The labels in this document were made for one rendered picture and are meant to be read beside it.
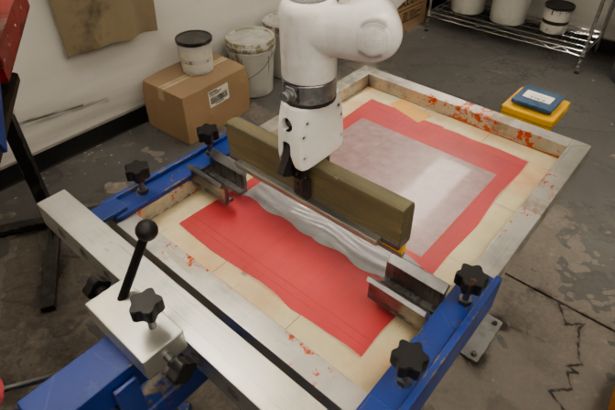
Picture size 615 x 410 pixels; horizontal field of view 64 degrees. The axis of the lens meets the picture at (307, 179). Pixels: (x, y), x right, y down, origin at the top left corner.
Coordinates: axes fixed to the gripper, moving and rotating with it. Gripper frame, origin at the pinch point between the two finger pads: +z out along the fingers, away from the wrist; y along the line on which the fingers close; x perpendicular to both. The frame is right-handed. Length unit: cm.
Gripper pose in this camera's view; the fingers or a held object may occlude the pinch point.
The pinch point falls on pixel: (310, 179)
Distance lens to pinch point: 77.6
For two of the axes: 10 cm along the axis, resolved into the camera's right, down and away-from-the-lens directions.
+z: 0.1, 7.8, 6.2
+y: 6.6, -4.8, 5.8
